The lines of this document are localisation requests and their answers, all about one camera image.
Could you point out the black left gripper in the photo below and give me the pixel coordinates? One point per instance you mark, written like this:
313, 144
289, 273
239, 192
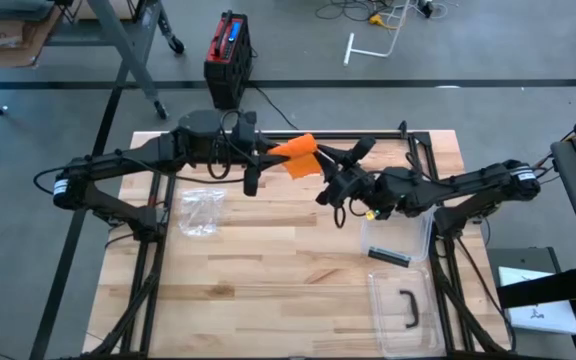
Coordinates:
248, 145

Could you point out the white T-shaped pipe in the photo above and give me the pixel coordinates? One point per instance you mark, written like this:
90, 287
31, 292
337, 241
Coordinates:
363, 51

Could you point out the white papers on side table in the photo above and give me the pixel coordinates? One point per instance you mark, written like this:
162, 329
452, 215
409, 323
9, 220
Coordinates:
543, 310

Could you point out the black flat beam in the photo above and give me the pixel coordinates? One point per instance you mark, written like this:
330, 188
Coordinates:
548, 287

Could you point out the orange elastic bandage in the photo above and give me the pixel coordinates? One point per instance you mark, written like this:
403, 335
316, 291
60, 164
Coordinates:
300, 155

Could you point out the grey workbench with casters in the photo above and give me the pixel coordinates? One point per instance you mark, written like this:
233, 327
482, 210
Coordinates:
123, 50

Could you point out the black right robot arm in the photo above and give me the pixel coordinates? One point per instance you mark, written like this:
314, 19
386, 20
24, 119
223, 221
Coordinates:
458, 187

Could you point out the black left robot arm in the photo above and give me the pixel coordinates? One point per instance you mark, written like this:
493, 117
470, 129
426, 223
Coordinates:
133, 160

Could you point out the red black power station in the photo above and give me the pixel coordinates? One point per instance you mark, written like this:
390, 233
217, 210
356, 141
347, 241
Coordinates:
225, 60

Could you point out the brown cardboard sheet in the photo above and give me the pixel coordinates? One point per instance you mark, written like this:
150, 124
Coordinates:
3, 40

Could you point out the black aluminium rig frame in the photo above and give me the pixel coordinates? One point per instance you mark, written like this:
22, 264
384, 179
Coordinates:
150, 280

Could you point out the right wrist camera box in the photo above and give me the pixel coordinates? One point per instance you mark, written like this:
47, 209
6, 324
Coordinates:
363, 147

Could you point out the clear plastic bag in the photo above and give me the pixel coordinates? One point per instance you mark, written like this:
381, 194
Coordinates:
200, 210

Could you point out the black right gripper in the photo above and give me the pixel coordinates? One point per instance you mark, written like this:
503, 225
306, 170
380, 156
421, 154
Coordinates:
350, 190

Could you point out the clear plastic storage box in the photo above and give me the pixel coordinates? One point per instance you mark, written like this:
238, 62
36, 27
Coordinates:
398, 240

